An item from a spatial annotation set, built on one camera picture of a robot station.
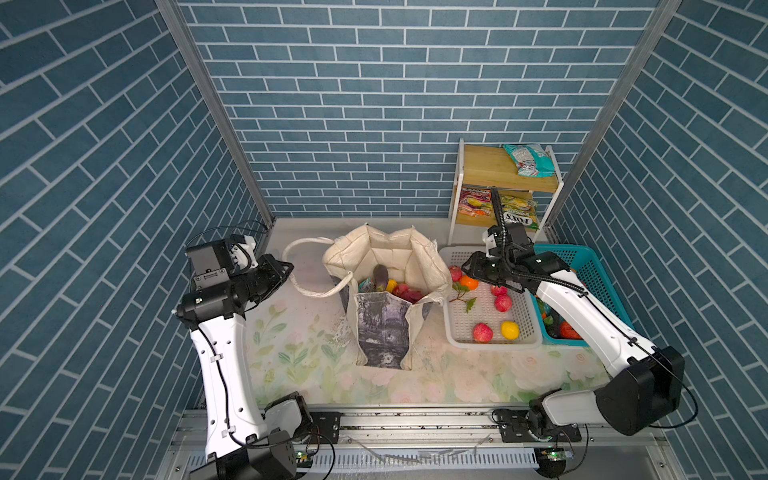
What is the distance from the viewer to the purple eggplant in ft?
2.88

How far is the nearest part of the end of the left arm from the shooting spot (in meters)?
0.49

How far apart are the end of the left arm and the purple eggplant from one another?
33 centimetres
